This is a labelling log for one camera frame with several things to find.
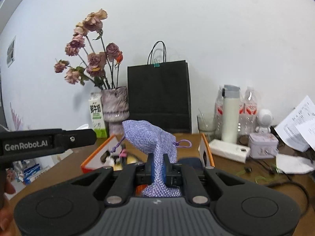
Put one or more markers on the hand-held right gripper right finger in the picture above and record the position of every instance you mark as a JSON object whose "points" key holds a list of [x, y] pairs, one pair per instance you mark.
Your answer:
{"points": [[167, 170]]}

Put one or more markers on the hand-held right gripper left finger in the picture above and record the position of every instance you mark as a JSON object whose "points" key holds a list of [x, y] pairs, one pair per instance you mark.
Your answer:
{"points": [[150, 174]]}

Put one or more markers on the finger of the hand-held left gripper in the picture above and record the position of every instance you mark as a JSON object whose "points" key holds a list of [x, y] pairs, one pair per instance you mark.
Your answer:
{"points": [[78, 137]]}

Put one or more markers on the orange and white cardboard box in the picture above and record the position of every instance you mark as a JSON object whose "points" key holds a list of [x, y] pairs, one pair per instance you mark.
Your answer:
{"points": [[96, 163]]}

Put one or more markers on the wooden desktop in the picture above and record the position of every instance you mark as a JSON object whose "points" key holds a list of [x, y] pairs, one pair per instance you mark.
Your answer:
{"points": [[228, 168]]}

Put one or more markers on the person's left hand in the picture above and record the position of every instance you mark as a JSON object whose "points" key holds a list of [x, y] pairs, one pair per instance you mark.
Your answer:
{"points": [[9, 188]]}

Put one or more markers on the dark blue case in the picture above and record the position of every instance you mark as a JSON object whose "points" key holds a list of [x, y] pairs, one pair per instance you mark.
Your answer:
{"points": [[189, 164]]}

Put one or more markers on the yellow item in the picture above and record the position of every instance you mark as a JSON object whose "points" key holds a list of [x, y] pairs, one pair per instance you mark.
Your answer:
{"points": [[132, 159]]}

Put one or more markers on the blue and white boxes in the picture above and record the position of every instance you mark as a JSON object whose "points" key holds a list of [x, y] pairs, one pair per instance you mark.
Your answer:
{"points": [[33, 170]]}

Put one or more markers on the green and white milk carton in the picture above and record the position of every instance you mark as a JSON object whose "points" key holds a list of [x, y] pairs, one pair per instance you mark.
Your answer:
{"points": [[96, 113]]}

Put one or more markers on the pink hair clip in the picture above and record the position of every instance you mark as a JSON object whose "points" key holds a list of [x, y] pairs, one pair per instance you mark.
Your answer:
{"points": [[123, 154]]}

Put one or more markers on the purple marbled vase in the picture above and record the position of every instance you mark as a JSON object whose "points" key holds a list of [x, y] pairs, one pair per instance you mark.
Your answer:
{"points": [[115, 105]]}

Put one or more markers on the clear drinking glass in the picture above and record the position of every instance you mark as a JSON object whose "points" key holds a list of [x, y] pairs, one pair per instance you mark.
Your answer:
{"points": [[205, 125]]}

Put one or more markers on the white power bank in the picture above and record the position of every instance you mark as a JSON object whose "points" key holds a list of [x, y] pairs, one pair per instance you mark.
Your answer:
{"points": [[227, 150]]}

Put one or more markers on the dried pink roses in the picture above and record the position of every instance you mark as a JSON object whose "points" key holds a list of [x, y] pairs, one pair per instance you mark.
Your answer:
{"points": [[94, 61]]}

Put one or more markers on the black paper bag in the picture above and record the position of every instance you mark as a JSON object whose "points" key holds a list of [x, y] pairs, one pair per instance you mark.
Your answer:
{"points": [[160, 91]]}

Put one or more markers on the clear plastic water bottle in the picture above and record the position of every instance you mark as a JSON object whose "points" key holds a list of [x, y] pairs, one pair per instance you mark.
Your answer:
{"points": [[218, 108], [249, 110]]}

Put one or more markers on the white thermos bottle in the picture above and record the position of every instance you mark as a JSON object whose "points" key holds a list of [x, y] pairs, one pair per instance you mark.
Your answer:
{"points": [[230, 118]]}

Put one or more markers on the purple tin box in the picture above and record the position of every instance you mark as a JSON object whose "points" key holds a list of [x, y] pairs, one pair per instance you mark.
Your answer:
{"points": [[262, 145]]}

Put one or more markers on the green binder clip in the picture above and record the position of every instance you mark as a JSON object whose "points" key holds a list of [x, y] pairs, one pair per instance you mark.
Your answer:
{"points": [[156, 64]]}

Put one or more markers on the white astronaut figure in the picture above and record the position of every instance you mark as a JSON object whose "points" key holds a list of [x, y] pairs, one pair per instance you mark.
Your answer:
{"points": [[264, 120]]}

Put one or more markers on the white face mask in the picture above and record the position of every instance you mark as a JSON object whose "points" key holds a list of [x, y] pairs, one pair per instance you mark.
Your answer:
{"points": [[292, 163]]}

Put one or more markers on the printed paper sheets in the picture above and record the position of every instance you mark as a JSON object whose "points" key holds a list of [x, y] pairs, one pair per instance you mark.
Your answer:
{"points": [[296, 127]]}

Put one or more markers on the wall picture frame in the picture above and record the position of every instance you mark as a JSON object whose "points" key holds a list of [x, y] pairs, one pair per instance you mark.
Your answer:
{"points": [[10, 51]]}

